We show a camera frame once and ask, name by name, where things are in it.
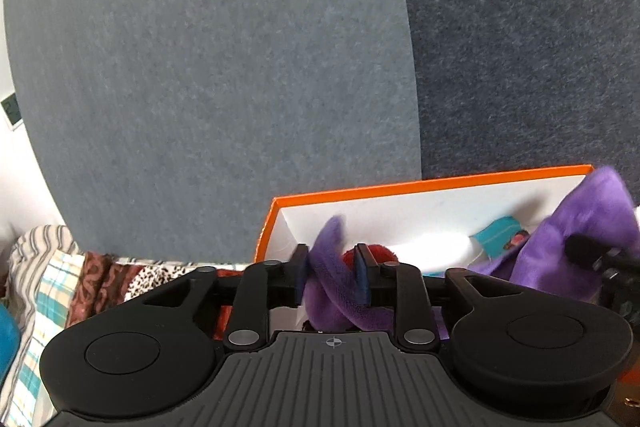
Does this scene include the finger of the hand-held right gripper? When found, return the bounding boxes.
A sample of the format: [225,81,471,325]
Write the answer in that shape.
[564,233,627,271]

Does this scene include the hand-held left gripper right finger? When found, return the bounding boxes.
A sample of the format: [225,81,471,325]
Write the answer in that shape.
[353,243,521,354]

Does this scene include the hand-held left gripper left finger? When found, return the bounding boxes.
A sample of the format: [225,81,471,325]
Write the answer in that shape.
[142,244,309,353]

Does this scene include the dark red knitted item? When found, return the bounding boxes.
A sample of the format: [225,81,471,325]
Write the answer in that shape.
[341,243,397,269]

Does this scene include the purple towel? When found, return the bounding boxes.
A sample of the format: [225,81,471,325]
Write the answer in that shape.
[299,165,639,334]

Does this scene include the teal printed packet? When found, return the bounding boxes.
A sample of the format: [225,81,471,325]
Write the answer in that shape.
[471,216,533,259]

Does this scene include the orange box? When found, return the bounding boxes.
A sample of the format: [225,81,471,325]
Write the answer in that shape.
[253,163,597,333]

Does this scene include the brown leopard-print blanket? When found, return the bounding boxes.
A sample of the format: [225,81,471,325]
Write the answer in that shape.
[64,251,251,329]

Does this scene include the dark grey felt panel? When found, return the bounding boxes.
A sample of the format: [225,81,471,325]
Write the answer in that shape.
[386,0,640,208]

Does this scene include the light grey felt panel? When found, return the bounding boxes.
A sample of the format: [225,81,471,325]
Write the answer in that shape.
[1,0,424,266]

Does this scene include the plaid sheet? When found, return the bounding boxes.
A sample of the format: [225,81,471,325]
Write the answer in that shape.
[9,248,87,427]

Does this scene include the striped bedding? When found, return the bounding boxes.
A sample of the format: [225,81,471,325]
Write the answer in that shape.
[6,223,79,324]

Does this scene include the teal cushion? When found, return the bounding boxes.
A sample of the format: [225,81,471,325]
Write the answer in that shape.
[0,303,22,376]

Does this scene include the small wall display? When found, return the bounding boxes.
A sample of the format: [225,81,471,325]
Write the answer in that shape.
[0,92,25,132]

